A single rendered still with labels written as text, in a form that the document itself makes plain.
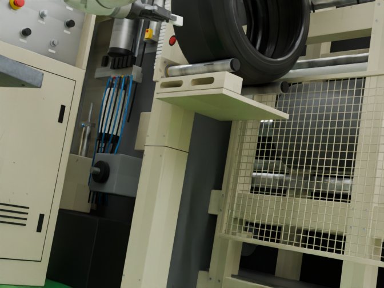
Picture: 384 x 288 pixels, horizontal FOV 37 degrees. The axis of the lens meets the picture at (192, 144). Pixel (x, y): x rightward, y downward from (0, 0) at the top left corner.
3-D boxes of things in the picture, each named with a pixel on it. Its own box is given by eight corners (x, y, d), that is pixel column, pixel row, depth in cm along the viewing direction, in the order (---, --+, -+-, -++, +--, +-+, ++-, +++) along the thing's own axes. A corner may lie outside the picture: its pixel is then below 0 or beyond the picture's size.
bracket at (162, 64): (152, 80, 220) (156, 56, 221) (222, 107, 247) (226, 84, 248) (158, 80, 218) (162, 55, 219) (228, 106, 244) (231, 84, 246)
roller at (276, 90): (221, 99, 243) (214, 94, 240) (224, 89, 244) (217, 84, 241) (287, 95, 217) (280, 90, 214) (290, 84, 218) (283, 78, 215)
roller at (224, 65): (172, 80, 224) (164, 75, 221) (175, 70, 225) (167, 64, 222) (238, 73, 198) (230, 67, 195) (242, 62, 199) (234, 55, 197)
